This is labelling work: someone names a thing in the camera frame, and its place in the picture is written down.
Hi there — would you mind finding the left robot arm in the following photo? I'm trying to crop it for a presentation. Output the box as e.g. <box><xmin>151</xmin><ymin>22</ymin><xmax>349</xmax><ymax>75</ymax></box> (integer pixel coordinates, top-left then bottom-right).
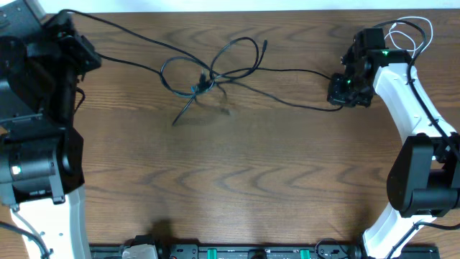
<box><xmin>1</xmin><ymin>1</ymin><xmax>101</xmax><ymax>258</ymax></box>

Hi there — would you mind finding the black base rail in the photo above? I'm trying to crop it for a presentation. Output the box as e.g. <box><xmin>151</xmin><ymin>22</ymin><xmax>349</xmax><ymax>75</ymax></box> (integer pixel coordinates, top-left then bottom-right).
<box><xmin>89</xmin><ymin>233</ymin><xmax>441</xmax><ymax>259</ymax></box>

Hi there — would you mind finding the white USB cable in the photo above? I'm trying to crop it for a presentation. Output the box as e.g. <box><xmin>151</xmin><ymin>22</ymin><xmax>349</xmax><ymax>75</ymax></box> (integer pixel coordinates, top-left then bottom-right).
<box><xmin>384</xmin><ymin>16</ymin><xmax>434</xmax><ymax>58</ymax></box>

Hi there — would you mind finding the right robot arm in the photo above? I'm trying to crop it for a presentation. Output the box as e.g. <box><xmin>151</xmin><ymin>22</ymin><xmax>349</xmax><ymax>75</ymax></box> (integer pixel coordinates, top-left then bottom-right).
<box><xmin>327</xmin><ymin>24</ymin><xmax>459</xmax><ymax>258</ymax></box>

